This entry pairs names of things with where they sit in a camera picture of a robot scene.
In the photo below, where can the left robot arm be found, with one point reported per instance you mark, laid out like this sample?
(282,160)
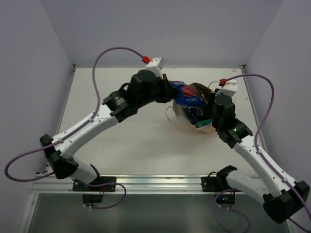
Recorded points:
(60,149)

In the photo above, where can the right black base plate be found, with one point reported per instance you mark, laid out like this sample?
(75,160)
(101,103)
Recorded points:
(216,182)

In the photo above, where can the blue chip snack bag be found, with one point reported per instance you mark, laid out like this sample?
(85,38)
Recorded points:
(186,95)

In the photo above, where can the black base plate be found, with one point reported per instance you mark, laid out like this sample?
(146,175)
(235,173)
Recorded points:
(102,184)
(216,182)

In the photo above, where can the black controller box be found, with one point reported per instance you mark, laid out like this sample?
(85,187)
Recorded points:
(226,199)
(91,199)

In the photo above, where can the brown paper bag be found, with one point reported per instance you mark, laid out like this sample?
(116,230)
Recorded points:
(181,118)

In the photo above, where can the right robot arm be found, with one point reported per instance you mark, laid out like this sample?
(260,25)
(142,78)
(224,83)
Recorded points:
(279,193)

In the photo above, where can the right black controller box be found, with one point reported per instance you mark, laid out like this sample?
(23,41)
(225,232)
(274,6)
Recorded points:
(226,199)

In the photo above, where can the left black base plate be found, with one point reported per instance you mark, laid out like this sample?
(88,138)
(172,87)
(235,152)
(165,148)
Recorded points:
(102,184)

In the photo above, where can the aluminium mounting rail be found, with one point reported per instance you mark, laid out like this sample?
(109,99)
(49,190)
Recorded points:
(134,184)

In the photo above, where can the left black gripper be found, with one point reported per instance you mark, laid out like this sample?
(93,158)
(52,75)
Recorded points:
(165,88)

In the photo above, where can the left black controller box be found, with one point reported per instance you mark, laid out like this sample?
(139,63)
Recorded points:
(91,199)

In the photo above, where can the blue white snack packet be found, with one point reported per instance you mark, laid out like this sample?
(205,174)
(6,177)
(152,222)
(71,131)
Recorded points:
(198,116)

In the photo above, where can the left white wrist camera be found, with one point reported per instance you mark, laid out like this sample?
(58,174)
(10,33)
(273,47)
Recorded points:
(154,65)

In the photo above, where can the dark brown snack packet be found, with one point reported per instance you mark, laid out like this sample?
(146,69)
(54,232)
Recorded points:
(203,92)

